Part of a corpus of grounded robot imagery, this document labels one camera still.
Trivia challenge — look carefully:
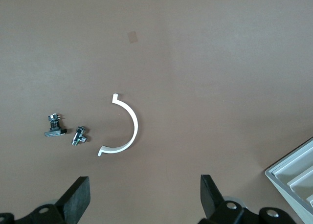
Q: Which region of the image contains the small metal pipe fitting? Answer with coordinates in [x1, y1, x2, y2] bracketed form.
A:
[71, 126, 89, 147]

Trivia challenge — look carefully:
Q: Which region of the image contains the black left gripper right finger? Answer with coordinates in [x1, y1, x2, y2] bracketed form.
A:
[199, 174, 298, 224]

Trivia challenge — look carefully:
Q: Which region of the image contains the translucent tape patch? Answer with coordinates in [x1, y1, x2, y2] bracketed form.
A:
[127, 31, 139, 44]

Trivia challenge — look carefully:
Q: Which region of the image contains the white drawer cabinet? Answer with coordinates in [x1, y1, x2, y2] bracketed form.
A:
[265, 137, 313, 224]

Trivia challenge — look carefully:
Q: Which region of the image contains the white semicircular plastic bracket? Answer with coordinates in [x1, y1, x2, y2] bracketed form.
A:
[97, 93, 139, 157]

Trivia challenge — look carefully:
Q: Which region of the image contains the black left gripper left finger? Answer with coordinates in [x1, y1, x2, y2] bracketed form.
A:
[0, 176, 91, 224]

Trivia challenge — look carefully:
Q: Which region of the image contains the black switch component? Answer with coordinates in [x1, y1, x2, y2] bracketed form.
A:
[44, 113, 68, 137]

